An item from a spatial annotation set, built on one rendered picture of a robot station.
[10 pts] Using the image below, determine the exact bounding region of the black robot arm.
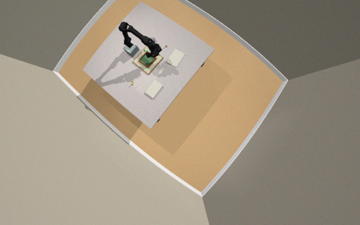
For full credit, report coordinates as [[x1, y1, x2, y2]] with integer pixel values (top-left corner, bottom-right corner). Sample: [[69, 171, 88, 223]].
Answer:
[[118, 21, 159, 57]]

